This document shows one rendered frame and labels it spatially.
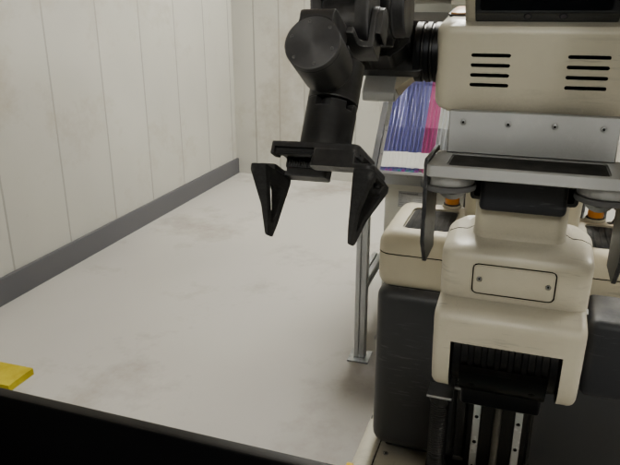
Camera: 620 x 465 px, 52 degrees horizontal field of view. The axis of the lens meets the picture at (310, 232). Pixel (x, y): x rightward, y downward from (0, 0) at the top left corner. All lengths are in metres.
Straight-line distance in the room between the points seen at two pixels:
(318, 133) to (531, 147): 0.35
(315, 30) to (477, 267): 0.49
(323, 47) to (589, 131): 0.42
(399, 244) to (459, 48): 0.49
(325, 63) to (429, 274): 0.74
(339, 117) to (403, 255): 0.64
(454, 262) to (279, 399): 1.30
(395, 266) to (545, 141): 0.50
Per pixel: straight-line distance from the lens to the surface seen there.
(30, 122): 3.19
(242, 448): 0.27
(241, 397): 2.22
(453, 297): 1.03
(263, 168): 0.69
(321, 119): 0.69
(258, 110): 5.02
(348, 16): 0.73
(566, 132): 0.92
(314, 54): 0.64
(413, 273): 1.30
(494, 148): 0.92
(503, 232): 1.01
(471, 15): 0.93
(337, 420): 2.11
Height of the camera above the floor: 1.23
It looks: 19 degrees down
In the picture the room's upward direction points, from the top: straight up
